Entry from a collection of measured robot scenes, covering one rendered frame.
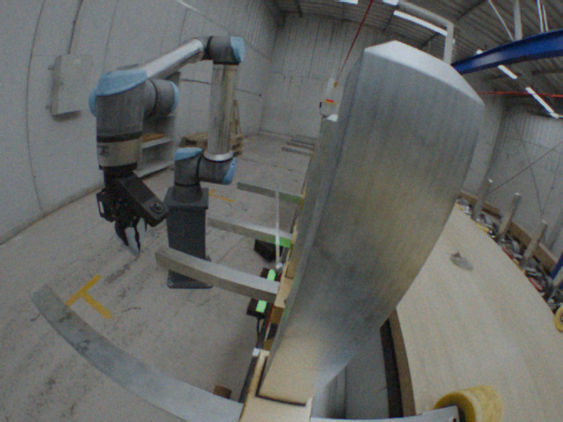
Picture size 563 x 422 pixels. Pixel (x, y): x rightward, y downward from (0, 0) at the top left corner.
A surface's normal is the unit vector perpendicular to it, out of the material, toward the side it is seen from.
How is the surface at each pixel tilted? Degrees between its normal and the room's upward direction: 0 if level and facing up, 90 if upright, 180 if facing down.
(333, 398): 0
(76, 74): 90
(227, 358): 0
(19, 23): 90
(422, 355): 0
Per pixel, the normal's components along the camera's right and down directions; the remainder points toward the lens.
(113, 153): 0.42, 0.47
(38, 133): 0.96, 0.26
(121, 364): 0.18, -0.88
